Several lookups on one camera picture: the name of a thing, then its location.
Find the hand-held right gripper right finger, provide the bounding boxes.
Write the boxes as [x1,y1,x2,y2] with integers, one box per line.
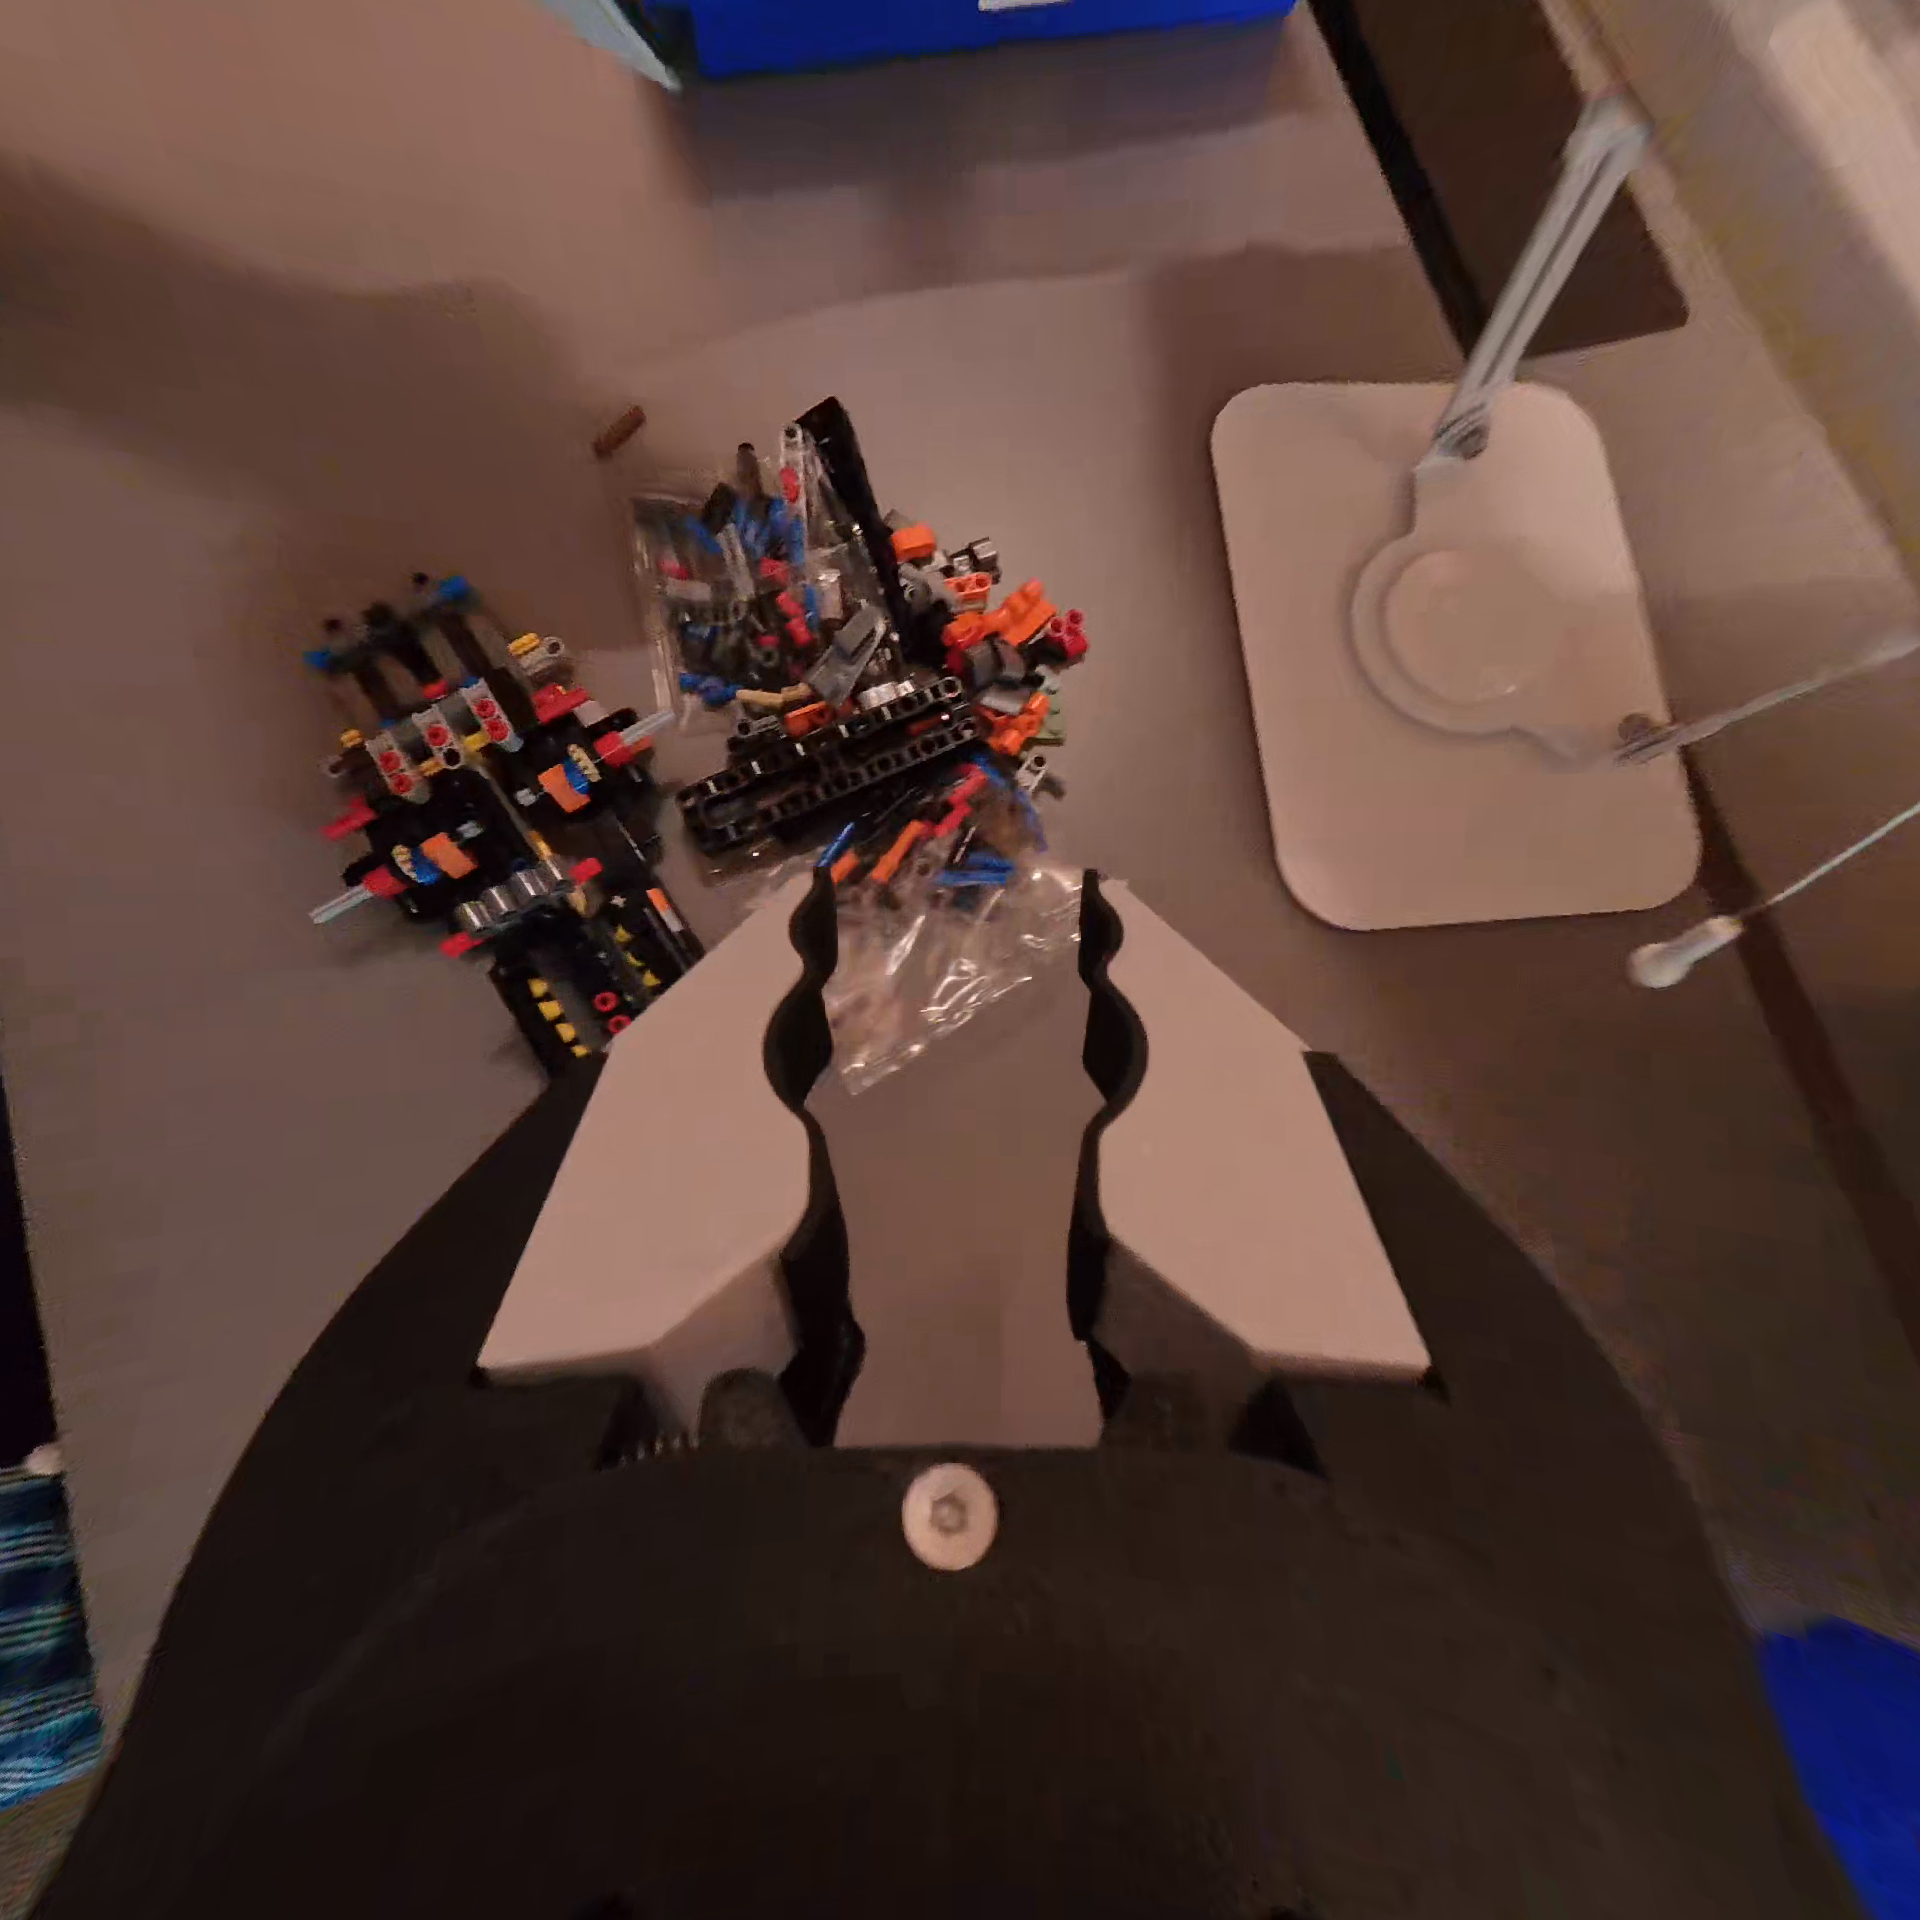
[1066,868,1433,1426]

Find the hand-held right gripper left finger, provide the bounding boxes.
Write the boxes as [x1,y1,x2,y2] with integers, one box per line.
[477,868,867,1450]

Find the clear lego bag orange pins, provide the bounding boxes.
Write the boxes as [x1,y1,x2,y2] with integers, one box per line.
[818,810,1084,1099]

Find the partly built lego chassis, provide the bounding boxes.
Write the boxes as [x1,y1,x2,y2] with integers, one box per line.
[302,573,708,1080]

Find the pile of loose lego pieces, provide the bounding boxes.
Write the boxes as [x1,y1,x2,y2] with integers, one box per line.
[658,511,1088,902]

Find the white lamp stand base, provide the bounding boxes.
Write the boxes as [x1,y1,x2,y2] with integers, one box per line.
[1207,381,1703,932]

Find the blue plaid shirt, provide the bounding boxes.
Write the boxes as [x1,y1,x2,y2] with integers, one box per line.
[0,1448,108,1810]

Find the blue container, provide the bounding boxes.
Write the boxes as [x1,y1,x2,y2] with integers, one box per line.
[1753,1613,1920,1920]

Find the blue box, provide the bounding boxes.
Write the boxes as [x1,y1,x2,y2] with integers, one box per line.
[645,0,1300,88]

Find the large black lego frame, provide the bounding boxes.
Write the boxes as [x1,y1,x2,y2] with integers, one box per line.
[676,675,998,860]

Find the narrow black lego frame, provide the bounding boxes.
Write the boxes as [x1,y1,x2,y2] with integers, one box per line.
[794,397,902,603]

